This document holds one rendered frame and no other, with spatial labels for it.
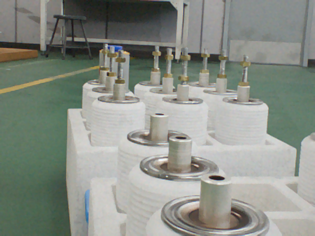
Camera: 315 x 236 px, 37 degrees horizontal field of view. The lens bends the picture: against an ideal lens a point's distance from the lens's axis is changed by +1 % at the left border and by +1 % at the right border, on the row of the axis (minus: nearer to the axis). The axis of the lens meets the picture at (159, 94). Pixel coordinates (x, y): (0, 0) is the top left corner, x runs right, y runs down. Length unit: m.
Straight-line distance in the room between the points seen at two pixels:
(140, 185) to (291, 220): 0.21
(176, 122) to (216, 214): 0.51
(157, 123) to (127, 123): 0.26
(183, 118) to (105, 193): 0.28
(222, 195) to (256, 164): 0.53
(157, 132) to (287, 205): 0.20
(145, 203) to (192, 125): 0.42
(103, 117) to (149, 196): 0.40
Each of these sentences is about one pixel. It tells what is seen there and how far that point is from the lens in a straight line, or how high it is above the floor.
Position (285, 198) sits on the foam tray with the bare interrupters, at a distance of 0.64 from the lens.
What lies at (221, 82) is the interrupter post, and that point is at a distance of 1.01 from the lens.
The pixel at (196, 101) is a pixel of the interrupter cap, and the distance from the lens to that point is 0.85.
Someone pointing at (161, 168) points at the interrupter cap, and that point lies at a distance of 0.45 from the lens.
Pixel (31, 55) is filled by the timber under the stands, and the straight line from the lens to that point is 5.06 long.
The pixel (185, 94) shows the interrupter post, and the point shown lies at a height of 0.27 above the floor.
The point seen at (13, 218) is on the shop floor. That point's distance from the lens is 1.00.
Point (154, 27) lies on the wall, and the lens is 5.94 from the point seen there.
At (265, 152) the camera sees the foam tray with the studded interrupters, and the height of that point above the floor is 0.17.
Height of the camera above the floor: 0.38
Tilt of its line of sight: 8 degrees down
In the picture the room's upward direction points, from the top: 3 degrees clockwise
